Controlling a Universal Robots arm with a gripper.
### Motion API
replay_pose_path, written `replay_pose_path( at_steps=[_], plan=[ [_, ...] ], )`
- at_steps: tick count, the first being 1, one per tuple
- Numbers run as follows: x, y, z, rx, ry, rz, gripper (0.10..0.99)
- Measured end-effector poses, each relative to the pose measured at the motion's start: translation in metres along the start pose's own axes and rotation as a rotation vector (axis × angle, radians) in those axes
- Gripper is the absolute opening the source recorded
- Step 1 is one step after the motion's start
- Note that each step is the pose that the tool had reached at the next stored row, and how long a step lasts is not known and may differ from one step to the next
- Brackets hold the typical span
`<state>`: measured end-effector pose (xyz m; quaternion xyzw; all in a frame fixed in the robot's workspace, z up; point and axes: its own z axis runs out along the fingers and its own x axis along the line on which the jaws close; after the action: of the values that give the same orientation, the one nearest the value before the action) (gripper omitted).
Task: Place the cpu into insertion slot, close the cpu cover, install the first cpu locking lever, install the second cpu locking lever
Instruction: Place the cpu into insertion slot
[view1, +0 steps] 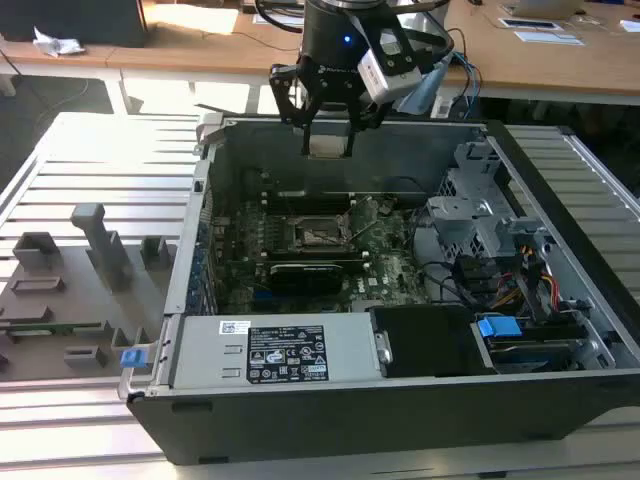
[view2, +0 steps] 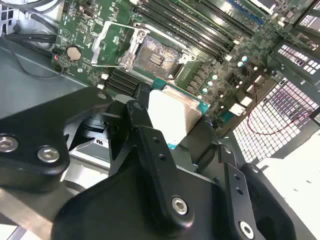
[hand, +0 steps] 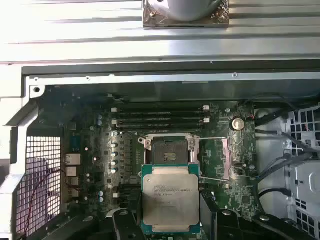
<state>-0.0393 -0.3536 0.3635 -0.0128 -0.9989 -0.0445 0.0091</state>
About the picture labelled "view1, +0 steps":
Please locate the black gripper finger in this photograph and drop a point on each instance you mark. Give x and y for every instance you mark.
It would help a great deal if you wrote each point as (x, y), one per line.
(362, 117)
(292, 100)

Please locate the silver CPU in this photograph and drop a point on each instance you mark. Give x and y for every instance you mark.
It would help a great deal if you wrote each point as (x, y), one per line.
(327, 148)

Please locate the thin metal locking lever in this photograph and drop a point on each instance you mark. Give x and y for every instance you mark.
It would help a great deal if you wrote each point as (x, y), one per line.
(364, 227)

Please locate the black RAM slot bank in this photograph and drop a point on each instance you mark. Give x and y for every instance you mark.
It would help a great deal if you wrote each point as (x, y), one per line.
(310, 256)
(310, 201)

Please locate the CPU socket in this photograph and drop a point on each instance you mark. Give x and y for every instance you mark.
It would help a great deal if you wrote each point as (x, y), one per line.
(312, 235)

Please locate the white paper sheet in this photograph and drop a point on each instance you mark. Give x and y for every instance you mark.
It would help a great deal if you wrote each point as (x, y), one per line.
(277, 19)
(549, 38)

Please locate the pale blue teach pendant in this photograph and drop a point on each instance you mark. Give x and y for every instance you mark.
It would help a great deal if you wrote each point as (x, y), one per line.
(422, 92)

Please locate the wooden desk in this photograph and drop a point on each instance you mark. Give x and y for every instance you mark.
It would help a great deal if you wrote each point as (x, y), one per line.
(540, 65)
(200, 50)

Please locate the silver metal drive cage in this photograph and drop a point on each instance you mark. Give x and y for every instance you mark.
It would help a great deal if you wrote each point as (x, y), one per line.
(460, 220)

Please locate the green motherboard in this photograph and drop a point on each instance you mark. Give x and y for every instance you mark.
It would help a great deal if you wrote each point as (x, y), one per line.
(390, 280)

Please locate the black graphics card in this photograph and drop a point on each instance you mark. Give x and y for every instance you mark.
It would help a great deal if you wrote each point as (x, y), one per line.
(306, 280)

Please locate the flat tablet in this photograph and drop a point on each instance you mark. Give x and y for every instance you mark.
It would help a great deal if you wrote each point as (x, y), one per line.
(530, 24)

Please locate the grey laptop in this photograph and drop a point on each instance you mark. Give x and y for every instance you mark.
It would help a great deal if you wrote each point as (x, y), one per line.
(547, 7)

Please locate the black box on desk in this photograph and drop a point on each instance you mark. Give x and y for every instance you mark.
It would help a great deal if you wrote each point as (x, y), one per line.
(75, 22)

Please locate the black fan shroud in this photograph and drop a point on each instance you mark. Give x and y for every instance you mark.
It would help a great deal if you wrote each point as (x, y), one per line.
(430, 340)

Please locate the crumpled white paper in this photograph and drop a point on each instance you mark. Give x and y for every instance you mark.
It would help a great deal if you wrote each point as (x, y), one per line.
(57, 44)

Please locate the hard disk in blue carrier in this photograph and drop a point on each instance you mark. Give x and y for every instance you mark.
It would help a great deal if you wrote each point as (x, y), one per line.
(500, 329)

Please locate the grey power supply unit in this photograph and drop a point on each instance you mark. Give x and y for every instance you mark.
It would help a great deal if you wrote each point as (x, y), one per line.
(205, 350)

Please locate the grey parts rack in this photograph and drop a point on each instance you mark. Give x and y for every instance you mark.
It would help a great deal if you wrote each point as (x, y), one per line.
(100, 300)

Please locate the blue case latch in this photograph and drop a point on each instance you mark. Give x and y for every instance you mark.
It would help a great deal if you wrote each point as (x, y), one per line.
(131, 359)

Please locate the black open PC case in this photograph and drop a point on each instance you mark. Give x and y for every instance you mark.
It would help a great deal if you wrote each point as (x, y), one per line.
(350, 425)

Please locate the green RAM stick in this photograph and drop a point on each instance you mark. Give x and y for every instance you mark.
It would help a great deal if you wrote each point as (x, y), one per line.
(75, 327)

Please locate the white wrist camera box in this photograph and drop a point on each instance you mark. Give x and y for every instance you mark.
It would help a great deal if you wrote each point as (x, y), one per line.
(387, 75)

